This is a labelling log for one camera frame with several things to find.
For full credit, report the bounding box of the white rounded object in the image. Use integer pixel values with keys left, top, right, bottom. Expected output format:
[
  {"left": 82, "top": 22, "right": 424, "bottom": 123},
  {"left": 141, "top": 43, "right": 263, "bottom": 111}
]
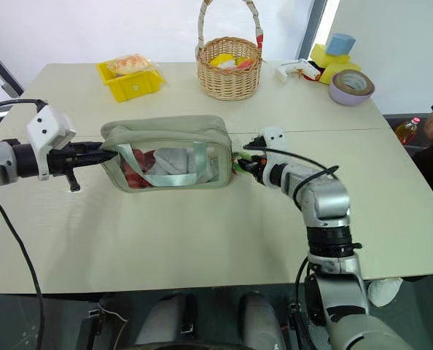
[{"left": 368, "top": 277, "right": 405, "bottom": 308}]

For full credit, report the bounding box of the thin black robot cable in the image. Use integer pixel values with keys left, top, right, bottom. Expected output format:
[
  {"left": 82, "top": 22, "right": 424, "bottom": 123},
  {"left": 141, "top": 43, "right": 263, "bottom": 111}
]
[{"left": 293, "top": 254, "right": 313, "bottom": 331}]

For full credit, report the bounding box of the orange toy in basket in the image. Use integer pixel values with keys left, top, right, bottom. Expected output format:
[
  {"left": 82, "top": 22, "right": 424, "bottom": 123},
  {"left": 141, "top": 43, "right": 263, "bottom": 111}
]
[{"left": 235, "top": 55, "right": 257, "bottom": 70}]

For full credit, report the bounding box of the clear bag of snacks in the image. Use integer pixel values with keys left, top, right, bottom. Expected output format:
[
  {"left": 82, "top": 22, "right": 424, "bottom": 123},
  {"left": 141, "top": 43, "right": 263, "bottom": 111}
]
[{"left": 106, "top": 53, "right": 158, "bottom": 77}]

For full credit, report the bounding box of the wicker basket with handle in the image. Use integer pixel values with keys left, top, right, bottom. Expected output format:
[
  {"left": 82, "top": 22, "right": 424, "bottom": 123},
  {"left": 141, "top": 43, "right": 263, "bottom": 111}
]
[{"left": 195, "top": 0, "right": 265, "bottom": 102}]

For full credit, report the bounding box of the bottle of orange liquid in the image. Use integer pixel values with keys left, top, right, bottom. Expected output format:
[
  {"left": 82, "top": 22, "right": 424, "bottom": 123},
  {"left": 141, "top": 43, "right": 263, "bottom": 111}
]
[{"left": 395, "top": 116, "right": 422, "bottom": 147}]

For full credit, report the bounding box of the green plush keychain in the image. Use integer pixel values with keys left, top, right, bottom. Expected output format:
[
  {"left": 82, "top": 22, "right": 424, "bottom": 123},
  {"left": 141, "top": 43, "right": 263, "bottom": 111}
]
[{"left": 230, "top": 150, "right": 254, "bottom": 175}]

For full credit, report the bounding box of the purple tape roll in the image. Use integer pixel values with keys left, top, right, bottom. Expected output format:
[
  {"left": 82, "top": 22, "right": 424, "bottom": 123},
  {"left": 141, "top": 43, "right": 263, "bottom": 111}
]
[{"left": 329, "top": 69, "right": 376, "bottom": 107}]

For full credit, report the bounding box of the green pouch with clear window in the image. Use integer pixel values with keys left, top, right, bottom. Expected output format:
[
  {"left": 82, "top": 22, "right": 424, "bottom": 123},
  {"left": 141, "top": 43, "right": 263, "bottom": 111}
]
[{"left": 100, "top": 114, "right": 236, "bottom": 195}]

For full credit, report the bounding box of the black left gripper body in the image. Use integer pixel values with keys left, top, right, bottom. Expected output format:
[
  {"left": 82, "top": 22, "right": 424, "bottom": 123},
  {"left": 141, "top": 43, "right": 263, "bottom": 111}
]
[{"left": 47, "top": 141, "right": 83, "bottom": 193}]

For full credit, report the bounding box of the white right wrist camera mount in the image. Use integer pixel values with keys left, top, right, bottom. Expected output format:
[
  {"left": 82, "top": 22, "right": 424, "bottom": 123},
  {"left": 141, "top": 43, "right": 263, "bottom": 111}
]
[{"left": 257, "top": 125, "right": 289, "bottom": 187}]

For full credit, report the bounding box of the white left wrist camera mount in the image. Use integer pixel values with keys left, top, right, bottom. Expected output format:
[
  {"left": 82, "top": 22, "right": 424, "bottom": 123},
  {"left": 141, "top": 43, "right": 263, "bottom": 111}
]
[{"left": 26, "top": 105, "right": 77, "bottom": 182}]

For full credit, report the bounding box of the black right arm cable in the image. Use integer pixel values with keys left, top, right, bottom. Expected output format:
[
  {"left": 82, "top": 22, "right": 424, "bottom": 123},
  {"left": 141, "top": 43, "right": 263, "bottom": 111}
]
[{"left": 263, "top": 147, "right": 340, "bottom": 211}]

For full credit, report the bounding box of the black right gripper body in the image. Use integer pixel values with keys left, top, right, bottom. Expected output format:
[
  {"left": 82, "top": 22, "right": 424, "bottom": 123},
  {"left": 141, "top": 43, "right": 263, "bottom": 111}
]
[{"left": 246, "top": 152, "right": 269, "bottom": 182}]

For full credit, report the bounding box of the yellow toy in basket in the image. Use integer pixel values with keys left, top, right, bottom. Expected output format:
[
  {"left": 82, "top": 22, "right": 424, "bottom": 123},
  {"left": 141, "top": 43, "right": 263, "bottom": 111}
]
[{"left": 208, "top": 53, "right": 236, "bottom": 69}]

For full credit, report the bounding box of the grey cloth inside pouch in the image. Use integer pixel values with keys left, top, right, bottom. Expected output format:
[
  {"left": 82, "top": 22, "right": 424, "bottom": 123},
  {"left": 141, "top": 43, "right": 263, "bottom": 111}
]
[{"left": 151, "top": 148, "right": 221, "bottom": 185}]

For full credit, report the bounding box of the yellow plastic bin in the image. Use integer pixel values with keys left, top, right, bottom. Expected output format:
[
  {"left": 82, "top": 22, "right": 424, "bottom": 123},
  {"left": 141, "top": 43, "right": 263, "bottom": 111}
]
[{"left": 95, "top": 60, "right": 167, "bottom": 104}]

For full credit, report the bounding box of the grey rounded robot leg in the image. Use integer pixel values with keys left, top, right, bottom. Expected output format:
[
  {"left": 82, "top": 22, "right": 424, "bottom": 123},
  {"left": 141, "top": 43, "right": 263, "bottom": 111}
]
[
  {"left": 237, "top": 291, "right": 287, "bottom": 350},
  {"left": 134, "top": 291, "right": 198, "bottom": 346}
]

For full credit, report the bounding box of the white glue gun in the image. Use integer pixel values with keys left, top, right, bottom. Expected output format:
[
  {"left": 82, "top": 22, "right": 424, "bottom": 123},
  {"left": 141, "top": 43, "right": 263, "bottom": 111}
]
[{"left": 274, "top": 58, "right": 324, "bottom": 83}]

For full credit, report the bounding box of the blue foam block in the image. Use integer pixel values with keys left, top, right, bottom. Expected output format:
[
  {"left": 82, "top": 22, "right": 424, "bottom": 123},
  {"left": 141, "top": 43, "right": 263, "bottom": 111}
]
[{"left": 327, "top": 33, "right": 357, "bottom": 58}]

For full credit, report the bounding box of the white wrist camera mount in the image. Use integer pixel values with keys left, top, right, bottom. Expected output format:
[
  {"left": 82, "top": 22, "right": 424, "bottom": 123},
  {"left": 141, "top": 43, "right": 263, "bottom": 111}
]
[
  {"left": 257, "top": 125, "right": 289, "bottom": 187},
  {"left": 26, "top": 105, "right": 77, "bottom": 182}
]

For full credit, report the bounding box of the dark window frame post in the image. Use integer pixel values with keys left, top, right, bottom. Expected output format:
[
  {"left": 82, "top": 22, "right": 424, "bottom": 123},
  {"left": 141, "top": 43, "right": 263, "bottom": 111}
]
[
  {"left": 0, "top": 39, "right": 25, "bottom": 99},
  {"left": 297, "top": 0, "right": 329, "bottom": 62}
]

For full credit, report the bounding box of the red cloth inside pouch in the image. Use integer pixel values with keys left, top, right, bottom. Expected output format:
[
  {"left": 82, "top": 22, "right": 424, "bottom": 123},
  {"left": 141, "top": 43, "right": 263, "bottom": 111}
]
[{"left": 122, "top": 148, "right": 158, "bottom": 189}]

